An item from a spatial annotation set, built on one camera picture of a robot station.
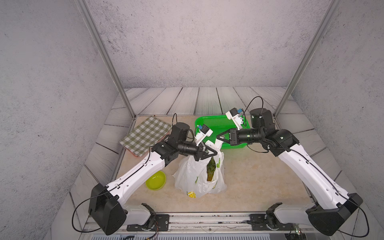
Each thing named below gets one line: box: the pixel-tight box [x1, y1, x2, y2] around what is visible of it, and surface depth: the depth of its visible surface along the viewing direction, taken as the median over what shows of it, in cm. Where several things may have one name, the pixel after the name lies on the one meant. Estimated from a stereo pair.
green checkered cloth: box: [119, 115, 172, 158], surface depth 111 cm
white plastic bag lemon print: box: [172, 138, 227, 198], surface depth 67 cm
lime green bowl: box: [145, 170, 167, 191], surface depth 86 cm
